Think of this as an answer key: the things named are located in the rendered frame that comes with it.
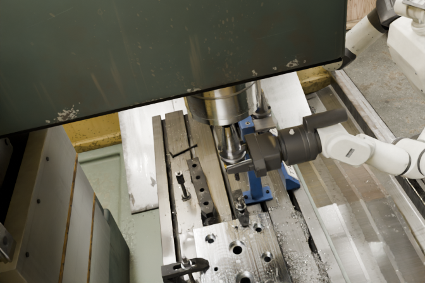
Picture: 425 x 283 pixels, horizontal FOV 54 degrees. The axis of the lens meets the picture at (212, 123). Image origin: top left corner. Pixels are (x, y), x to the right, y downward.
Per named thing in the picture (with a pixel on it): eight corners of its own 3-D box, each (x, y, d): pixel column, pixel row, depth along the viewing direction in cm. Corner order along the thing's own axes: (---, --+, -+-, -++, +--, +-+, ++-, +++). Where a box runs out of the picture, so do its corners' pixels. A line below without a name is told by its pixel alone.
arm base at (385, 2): (388, 17, 152) (413, -8, 146) (408, 40, 146) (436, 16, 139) (365, 6, 143) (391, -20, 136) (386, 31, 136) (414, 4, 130)
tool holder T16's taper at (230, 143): (219, 142, 96) (214, 120, 91) (238, 137, 96) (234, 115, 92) (223, 155, 92) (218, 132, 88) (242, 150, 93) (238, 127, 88)
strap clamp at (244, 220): (245, 209, 137) (239, 179, 127) (254, 242, 127) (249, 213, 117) (234, 211, 137) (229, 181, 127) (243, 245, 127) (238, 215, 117)
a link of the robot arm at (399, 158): (346, 157, 106) (402, 178, 112) (372, 168, 97) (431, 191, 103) (362, 119, 106) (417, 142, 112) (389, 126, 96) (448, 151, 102)
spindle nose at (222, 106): (186, 85, 93) (174, 38, 85) (257, 74, 91) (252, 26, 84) (184, 132, 80) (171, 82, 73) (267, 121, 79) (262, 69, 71)
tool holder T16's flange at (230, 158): (217, 148, 98) (215, 140, 96) (241, 141, 98) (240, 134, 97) (222, 166, 93) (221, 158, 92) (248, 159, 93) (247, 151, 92)
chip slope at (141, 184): (295, 102, 219) (293, 60, 202) (350, 203, 166) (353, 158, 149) (130, 139, 217) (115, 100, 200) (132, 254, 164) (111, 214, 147)
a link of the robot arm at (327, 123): (293, 144, 105) (336, 134, 105) (306, 170, 96) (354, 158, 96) (288, 107, 99) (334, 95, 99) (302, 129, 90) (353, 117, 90)
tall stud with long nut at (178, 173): (189, 192, 146) (181, 167, 138) (190, 198, 144) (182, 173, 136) (181, 194, 146) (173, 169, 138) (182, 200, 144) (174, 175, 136)
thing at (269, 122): (275, 116, 123) (274, 114, 122) (280, 127, 119) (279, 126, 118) (252, 121, 122) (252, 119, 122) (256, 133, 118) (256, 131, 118)
